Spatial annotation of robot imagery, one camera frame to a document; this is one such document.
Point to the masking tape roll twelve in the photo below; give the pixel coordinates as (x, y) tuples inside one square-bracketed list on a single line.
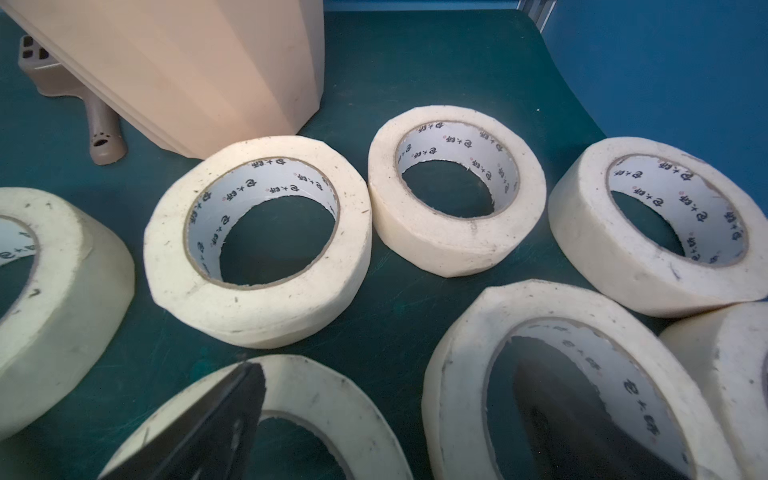
[(337, 411)]

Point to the masking tape roll two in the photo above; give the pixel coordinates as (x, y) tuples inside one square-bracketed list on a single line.
[(442, 244)]

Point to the masking tape roll four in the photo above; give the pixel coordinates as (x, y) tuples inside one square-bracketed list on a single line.
[(723, 232)]

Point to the masking tape roll three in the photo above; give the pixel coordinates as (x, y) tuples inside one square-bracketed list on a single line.
[(80, 286)]

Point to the masking tape roll ten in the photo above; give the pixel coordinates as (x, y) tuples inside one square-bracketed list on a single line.
[(645, 390)]

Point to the masking tape roll one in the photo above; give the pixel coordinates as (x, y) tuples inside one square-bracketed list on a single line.
[(725, 353)]

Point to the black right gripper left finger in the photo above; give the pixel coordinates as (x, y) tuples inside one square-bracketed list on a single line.
[(210, 440)]

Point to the flower pot with white flowers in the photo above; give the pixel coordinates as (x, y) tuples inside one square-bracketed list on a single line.
[(192, 76)]

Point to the masking tape roll six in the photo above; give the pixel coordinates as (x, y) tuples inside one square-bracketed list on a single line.
[(189, 226)]

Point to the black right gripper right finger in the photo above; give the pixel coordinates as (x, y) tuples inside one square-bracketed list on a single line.
[(570, 433)]

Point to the brown plastic scoop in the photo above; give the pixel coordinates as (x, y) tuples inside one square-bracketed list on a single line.
[(52, 79)]

